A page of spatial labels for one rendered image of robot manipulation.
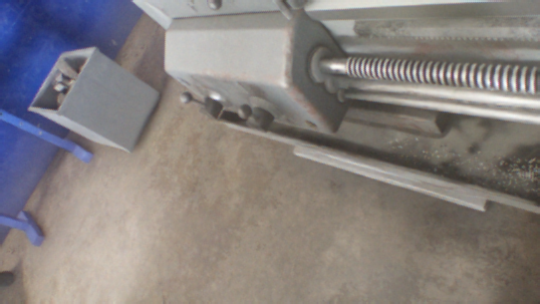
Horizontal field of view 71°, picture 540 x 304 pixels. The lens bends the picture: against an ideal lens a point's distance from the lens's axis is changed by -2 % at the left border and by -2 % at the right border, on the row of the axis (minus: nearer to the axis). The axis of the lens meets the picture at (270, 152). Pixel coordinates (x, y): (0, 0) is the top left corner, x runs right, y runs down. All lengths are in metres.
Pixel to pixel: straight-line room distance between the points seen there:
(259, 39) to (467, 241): 0.88
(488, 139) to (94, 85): 2.20
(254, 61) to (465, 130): 0.52
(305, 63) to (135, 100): 2.01
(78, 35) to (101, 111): 1.47
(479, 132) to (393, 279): 0.60
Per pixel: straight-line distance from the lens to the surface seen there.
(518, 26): 0.68
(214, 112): 1.13
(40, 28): 3.92
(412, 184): 1.41
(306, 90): 0.84
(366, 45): 0.88
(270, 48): 0.83
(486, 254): 1.32
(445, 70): 0.71
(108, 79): 2.65
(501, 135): 1.00
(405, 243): 1.39
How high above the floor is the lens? 1.27
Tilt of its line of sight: 43 degrees down
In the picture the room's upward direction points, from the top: 54 degrees counter-clockwise
